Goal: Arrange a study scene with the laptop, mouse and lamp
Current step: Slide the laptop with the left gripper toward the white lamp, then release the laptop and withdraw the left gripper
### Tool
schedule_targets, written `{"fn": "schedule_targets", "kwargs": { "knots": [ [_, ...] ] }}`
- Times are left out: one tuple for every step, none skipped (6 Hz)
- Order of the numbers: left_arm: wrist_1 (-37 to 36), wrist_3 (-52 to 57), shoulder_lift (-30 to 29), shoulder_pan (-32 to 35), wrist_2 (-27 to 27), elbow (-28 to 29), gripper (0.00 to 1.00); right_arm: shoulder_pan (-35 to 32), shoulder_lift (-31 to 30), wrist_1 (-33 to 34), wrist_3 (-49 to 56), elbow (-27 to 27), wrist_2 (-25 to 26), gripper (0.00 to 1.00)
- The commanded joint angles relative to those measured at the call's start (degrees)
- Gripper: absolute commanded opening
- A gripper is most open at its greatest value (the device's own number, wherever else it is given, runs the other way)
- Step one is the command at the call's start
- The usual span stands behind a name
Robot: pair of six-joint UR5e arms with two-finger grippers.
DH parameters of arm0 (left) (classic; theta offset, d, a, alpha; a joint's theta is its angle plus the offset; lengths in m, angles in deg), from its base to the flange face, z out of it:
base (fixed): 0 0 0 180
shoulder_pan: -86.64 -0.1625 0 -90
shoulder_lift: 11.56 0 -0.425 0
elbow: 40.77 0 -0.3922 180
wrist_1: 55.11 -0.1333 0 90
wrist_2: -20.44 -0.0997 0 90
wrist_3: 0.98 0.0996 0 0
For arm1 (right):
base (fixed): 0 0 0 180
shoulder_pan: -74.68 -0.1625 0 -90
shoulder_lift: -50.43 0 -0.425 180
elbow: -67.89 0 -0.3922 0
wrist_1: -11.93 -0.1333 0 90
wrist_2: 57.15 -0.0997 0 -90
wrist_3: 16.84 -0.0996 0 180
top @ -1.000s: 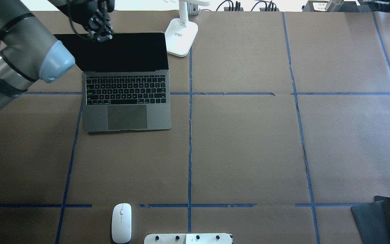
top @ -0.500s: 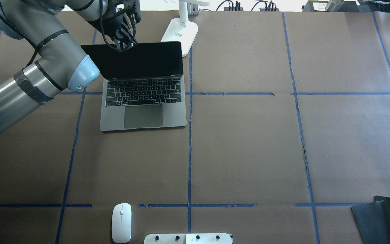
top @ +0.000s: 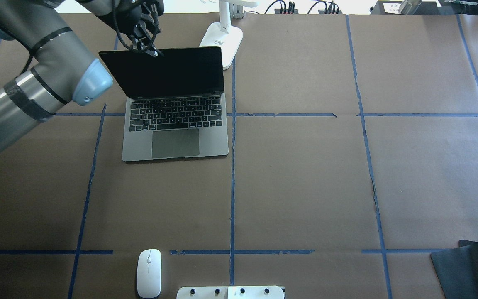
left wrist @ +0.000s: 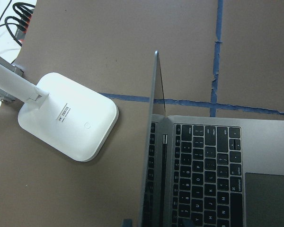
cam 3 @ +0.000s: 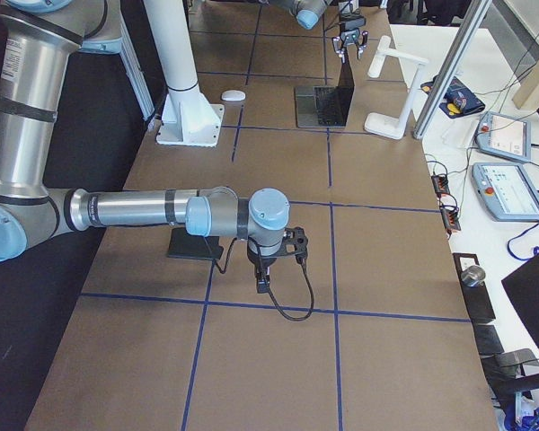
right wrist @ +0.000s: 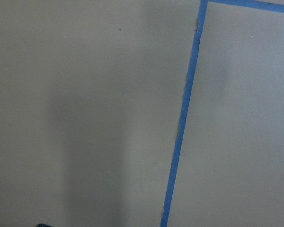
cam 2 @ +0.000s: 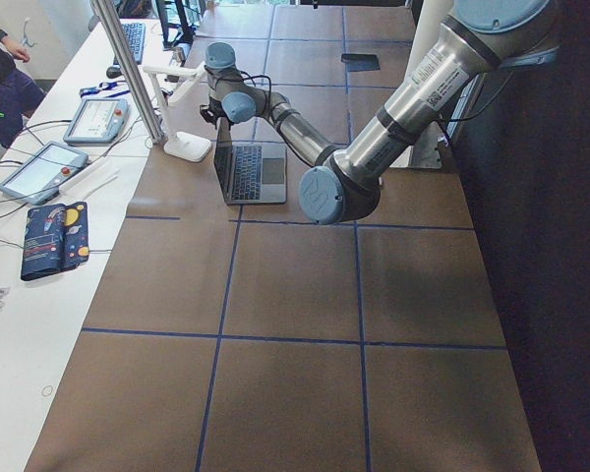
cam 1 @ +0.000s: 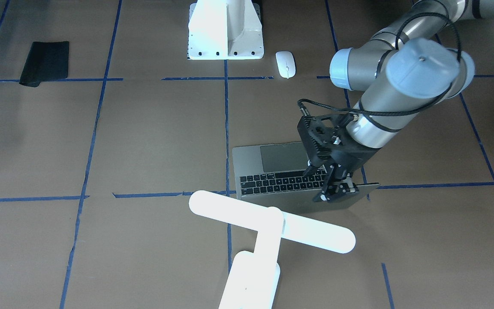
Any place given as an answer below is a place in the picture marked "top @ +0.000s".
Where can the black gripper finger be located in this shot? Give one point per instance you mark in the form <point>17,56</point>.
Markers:
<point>136,45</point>
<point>151,31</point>

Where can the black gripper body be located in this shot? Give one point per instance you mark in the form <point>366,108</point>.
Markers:
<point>132,19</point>

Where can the grey laptop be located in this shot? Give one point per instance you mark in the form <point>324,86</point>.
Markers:
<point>175,105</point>

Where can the black mouse pad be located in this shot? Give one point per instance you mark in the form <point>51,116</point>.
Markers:
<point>457,270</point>

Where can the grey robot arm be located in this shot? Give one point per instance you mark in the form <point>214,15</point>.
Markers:
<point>60,69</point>

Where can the white desk lamp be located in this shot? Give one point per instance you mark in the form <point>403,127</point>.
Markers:
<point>223,33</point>

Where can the white computer mouse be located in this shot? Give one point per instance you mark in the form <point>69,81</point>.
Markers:
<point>148,279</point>

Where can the black power strip with plugs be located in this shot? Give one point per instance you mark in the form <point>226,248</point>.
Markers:
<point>305,7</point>

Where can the black box with label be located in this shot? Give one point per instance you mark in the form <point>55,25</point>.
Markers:
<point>390,7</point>

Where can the silver metal cylinder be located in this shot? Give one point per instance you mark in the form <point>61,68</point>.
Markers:
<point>409,7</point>

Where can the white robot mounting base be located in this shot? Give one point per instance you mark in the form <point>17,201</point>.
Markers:
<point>232,292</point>

